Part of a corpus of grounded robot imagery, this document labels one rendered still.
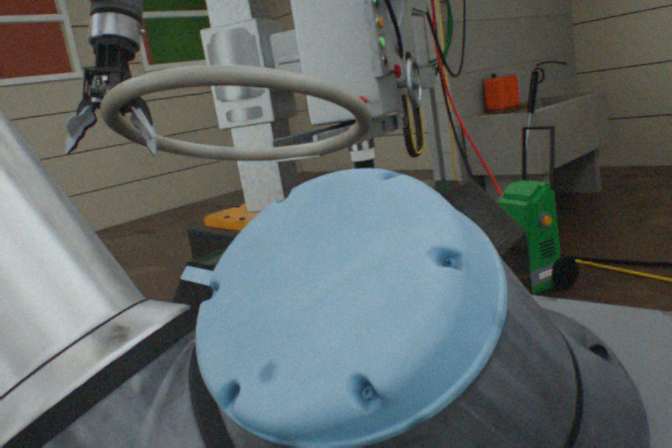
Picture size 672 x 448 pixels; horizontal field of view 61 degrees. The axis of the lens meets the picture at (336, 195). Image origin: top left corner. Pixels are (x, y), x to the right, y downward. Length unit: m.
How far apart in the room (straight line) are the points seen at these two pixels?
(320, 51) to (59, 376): 1.36
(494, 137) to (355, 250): 4.22
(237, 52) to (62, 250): 2.00
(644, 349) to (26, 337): 0.42
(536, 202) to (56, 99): 5.93
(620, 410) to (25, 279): 0.38
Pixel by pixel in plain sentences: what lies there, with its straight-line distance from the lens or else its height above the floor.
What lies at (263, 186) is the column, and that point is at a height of 0.89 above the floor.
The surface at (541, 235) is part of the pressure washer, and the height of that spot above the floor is 0.32.
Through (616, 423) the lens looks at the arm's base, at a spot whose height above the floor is 1.00.
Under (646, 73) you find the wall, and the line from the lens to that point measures 6.35.
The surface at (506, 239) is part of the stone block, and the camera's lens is 1.93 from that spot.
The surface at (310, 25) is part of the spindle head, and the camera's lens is 1.63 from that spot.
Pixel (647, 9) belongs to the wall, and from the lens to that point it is 6.33.
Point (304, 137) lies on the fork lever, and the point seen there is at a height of 1.13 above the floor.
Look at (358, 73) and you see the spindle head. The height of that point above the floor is 1.27.
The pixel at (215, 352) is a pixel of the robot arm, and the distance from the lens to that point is 0.29.
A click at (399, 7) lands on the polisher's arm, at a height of 1.47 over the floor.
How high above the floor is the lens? 1.24
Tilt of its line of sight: 10 degrees down
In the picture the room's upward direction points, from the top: 9 degrees counter-clockwise
